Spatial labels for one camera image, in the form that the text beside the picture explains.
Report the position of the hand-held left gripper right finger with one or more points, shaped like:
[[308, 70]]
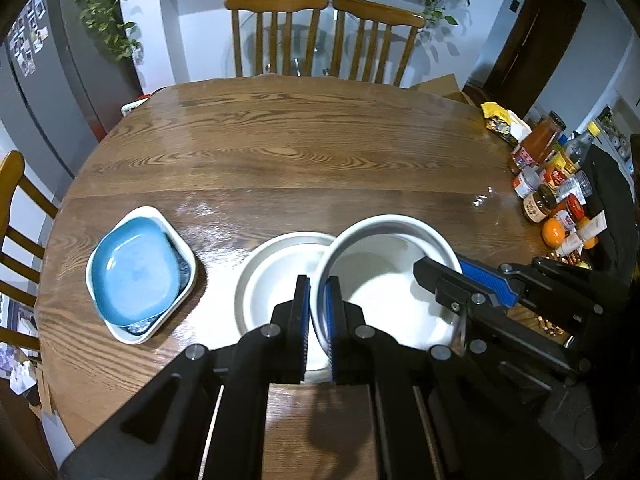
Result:
[[330, 320]]

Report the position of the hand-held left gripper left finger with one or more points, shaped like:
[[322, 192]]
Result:
[[304, 320]]

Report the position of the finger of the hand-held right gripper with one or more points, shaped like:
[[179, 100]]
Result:
[[440, 275], [487, 280]]

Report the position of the white bowl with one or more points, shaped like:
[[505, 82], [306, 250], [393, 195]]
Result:
[[380, 280], [275, 280]]

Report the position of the white square plate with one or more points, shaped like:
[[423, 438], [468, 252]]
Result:
[[131, 336]]

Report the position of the orange fruit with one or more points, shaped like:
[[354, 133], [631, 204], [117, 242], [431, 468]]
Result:
[[555, 231]]

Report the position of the brown sauce jar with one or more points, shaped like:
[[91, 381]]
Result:
[[537, 206]]

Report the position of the white tube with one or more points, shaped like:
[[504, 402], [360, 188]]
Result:
[[591, 227]]

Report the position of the small white capped jar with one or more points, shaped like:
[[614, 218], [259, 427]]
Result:
[[527, 184]]

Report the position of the red lidded jar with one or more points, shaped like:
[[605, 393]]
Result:
[[575, 206]]

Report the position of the dark cloth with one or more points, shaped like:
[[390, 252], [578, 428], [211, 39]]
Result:
[[612, 210]]

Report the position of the yellow labelled jar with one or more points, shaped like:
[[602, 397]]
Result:
[[557, 172]]

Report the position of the clear plastic bottle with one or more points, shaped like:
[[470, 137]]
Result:
[[575, 185]]

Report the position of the orange sauce bottle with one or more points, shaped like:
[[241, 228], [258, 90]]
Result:
[[537, 140]]

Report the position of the clear bottle with yellow cap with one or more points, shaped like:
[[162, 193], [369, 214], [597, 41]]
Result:
[[580, 147]]

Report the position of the yellow snack packet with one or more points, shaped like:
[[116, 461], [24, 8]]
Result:
[[500, 115]]

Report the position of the large cardboard box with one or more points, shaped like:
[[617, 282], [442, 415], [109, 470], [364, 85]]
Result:
[[445, 85]]

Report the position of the white shelf unit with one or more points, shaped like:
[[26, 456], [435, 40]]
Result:
[[617, 135]]

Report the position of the dark wooden door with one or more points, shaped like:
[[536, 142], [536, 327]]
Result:
[[535, 45]]

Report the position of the round glass table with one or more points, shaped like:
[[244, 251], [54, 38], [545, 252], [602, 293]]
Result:
[[300, 62]]

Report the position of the small cardboard box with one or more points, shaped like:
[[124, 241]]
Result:
[[46, 390]]

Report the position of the green trailing plant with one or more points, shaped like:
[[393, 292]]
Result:
[[440, 7]]

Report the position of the wooden chair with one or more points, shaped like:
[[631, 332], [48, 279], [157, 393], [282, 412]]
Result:
[[380, 12], [275, 2], [12, 165]]

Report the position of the white and red box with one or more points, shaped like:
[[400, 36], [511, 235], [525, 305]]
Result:
[[135, 106]]

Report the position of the crumpled white paper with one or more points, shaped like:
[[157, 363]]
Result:
[[22, 377]]

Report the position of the grey refrigerator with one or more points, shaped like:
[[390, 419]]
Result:
[[60, 85]]

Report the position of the green hanging plant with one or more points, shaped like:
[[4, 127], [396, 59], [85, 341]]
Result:
[[105, 30]]

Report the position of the group of fridge photos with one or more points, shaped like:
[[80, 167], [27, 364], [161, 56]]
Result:
[[27, 35]]

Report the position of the black wall switch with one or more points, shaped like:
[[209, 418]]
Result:
[[514, 6]]

